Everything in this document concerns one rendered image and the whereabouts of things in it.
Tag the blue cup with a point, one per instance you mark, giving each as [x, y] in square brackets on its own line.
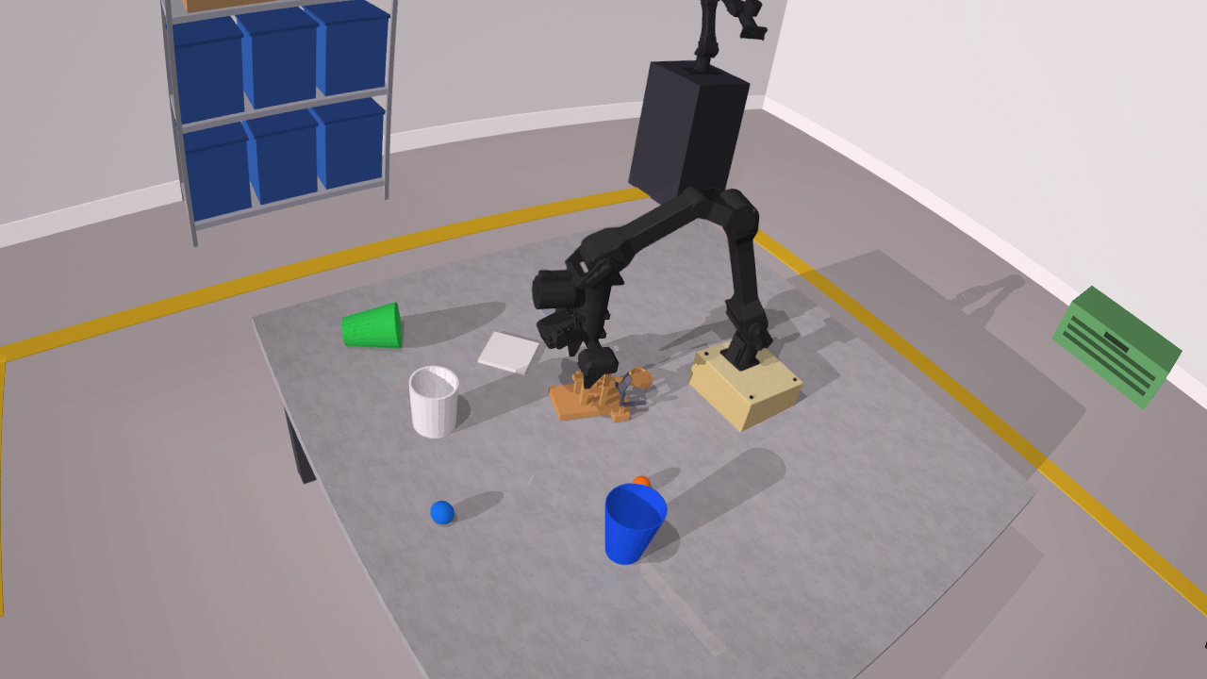
[633, 515]

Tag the blue ball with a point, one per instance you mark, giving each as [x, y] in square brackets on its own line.
[442, 512]

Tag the white cup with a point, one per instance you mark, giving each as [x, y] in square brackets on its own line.
[433, 398]

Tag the green plastic cup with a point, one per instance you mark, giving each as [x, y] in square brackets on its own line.
[379, 327]

